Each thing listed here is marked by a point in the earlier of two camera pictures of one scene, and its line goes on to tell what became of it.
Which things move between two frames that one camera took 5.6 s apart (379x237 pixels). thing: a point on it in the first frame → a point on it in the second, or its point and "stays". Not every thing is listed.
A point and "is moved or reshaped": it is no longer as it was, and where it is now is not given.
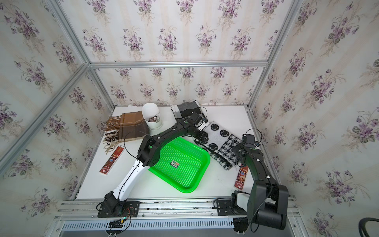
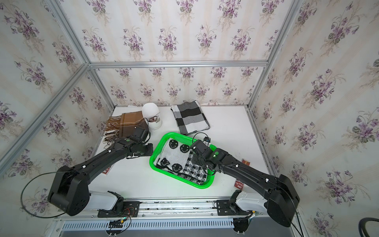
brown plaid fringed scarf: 127,126 stays
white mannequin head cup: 151,113 stays
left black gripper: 202,136 → 150,151
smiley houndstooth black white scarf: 221,145 → 177,157
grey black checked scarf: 184,108 stays
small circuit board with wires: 117,223 stays
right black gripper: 236,147 → 194,159
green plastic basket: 182,163 is moved or reshaped
